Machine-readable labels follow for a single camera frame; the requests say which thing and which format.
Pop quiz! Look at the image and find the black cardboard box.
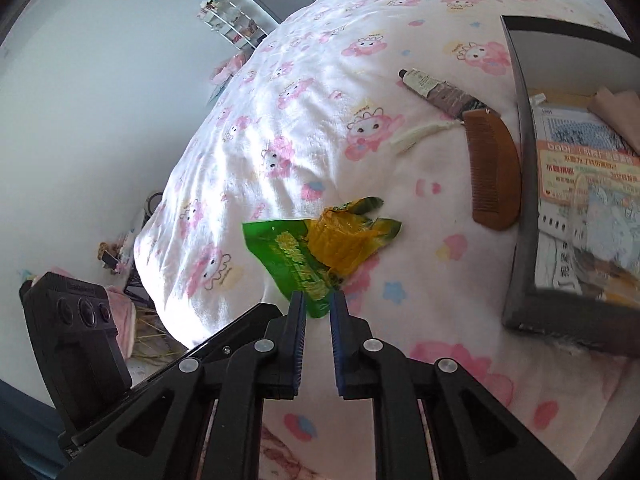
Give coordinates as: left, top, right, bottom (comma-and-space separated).
500, 15, 640, 361

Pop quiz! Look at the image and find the orange printed leaflet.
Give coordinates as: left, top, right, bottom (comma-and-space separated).
529, 102, 640, 296

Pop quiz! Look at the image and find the wooden comb with tassel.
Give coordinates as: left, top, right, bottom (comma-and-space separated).
389, 108, 523, 232

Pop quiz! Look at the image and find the hand cream tube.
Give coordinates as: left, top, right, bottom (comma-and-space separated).
398, 69, 501, 121

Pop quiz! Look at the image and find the wall shelf with figurines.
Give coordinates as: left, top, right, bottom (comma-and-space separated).
195, 0, 268, 51

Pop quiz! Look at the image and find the pink cloth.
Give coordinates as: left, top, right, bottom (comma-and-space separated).
587, 87, 640, 156

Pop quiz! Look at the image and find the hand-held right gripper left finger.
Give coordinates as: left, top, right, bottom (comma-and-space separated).
55, 290, 308, 480

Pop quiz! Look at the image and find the small brown toy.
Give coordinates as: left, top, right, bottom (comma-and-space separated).
97, 230, 136, 275

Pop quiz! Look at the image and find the pink towel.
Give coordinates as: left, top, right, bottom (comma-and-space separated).
107, 287, 138, 361

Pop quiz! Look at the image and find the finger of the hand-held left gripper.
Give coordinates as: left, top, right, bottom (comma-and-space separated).
72, 302, 284, 445

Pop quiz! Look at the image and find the green snack packet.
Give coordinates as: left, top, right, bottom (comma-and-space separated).
242, 196, 403, 320

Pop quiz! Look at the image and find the pink cartoon printed blanket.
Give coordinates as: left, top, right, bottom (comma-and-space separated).
132, 0, 640, 480

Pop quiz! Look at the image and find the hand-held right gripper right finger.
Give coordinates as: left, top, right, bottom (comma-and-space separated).
327, 290, 576, 480

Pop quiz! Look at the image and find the clear cartoon printed bag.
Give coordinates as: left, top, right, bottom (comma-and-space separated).
575, 175, 640, 281

